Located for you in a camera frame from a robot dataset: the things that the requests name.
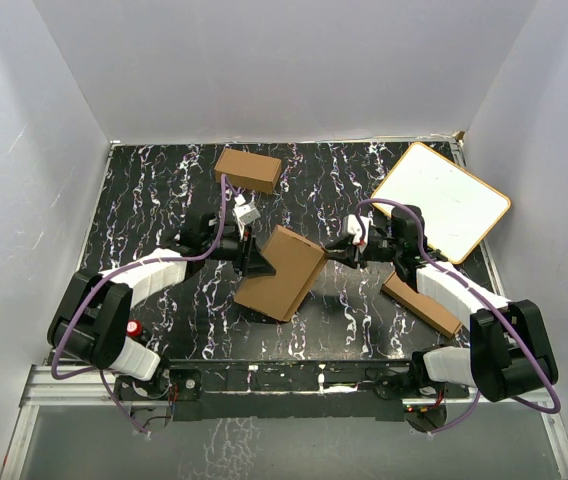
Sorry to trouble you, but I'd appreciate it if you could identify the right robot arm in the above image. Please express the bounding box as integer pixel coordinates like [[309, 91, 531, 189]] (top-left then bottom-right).
[[324, 202, 560, 413]]

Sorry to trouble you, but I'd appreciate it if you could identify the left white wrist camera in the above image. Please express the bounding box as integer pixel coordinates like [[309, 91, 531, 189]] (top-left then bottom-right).
[[233, 194, 260, 227]]

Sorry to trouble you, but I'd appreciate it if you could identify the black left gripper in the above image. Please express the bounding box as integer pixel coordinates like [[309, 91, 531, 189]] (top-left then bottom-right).
[[202, 225, 276, 277]]

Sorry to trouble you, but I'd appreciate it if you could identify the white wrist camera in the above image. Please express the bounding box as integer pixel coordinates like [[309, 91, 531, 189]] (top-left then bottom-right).
[[233, 194, 260, 227], [342, 214, 372, 247]]

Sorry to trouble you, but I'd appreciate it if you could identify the red emergency stop button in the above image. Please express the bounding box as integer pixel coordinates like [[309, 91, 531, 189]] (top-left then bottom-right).
[[126, 319, 143, 337]]

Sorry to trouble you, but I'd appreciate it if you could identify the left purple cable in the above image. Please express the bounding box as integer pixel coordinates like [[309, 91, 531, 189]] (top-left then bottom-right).
[[49, 174, 245, 436]]

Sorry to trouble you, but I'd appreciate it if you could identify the yellow-framed whiteboard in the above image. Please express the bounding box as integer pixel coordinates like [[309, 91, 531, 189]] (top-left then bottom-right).
[[373, 142, 511, 264]]

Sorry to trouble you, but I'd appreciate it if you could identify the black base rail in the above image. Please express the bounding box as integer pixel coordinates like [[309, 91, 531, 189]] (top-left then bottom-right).
[[163, 357, 445, 424]]

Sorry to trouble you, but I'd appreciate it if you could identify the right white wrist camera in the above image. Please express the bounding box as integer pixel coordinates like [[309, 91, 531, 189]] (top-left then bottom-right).
[[342, 214, 372, 247]]

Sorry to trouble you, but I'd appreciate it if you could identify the folded brown cardboard box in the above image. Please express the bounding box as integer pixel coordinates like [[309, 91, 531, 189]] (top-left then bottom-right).
[[214, 148, 282, 194]]

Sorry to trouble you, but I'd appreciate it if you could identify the flat cardboard stack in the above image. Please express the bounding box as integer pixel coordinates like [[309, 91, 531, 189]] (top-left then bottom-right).
[[381, 273, 462, 338]]

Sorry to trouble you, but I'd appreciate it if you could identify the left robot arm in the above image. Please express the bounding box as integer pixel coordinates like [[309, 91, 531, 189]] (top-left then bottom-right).
[[47, 213, 276, 399]]

